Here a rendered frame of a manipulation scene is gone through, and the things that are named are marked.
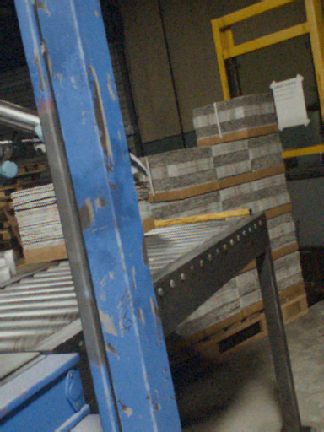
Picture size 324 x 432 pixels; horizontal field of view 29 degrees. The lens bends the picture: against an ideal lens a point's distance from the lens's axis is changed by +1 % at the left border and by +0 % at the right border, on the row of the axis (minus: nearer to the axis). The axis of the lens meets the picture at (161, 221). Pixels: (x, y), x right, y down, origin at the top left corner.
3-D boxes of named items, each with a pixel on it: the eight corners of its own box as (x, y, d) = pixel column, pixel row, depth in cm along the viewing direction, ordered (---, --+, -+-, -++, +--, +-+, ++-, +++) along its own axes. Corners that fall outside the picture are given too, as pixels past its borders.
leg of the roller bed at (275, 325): (288, 429, 226) (256, 246, 219) (304, 429, 224) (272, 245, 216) (284, 437, 221) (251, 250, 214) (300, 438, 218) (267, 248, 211)
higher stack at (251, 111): (228, 322, 373) (189, 109, 359) (257, 308, 393) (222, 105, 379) (280, 327, 344) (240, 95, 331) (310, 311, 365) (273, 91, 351)
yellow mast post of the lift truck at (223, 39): (255, 282, 421) (210, 20, 403) (263, 278, 427) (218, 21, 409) (266, 283, 415) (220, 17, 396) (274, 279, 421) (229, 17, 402)
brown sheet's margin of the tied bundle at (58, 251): (53, 253, 208) (51, 240, 208) (128, 240, 196) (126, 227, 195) (25, 264, 194) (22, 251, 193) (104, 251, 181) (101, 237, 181)
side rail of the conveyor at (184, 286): (256, 246, 219) (251, 213, 218) (272, 245, 217) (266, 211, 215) (40, 424, 98) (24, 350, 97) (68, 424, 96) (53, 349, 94)
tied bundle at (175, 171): (130, 206, 324) (121, 162, 322) (169, 196, 344) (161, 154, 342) (180, 200, 297) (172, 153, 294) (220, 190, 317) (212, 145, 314)
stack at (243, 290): (72, 401, 294) (36, 229, 286) (228, 322, 373) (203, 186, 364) (124, 415, 266) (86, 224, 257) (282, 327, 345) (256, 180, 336)
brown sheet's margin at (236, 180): (169, 194, 344) (167, 186, 344) (203, 186, 363) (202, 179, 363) (220, 188, 316) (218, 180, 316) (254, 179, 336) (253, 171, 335)
